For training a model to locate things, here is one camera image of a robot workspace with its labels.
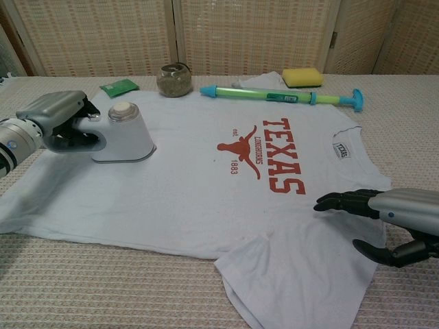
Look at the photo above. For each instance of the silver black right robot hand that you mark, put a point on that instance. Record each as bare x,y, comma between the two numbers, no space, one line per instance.
411,209

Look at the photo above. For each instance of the yellow sponge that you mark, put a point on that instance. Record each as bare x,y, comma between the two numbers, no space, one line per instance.
302,77

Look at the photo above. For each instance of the woven wooden folding screen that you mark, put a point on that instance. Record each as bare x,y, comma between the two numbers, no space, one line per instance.
103,34

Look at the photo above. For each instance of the green foil packet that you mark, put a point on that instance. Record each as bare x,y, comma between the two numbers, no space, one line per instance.
120,88

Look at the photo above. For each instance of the green and blue water pump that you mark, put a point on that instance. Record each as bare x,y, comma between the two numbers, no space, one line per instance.
247,94

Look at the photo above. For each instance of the beige woven fringed tablecloth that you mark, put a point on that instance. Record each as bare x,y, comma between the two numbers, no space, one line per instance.
103,291

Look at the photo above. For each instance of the round glass jar with herbs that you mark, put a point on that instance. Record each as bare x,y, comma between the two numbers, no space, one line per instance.
174,84

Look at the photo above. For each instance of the white handheld steamer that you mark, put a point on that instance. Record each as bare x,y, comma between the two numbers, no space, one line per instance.
130,144

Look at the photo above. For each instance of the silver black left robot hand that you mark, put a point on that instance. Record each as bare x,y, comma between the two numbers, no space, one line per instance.
55,109

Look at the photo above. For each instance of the white Texas Longhorns T-shirt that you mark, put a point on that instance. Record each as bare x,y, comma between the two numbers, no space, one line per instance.
171,205

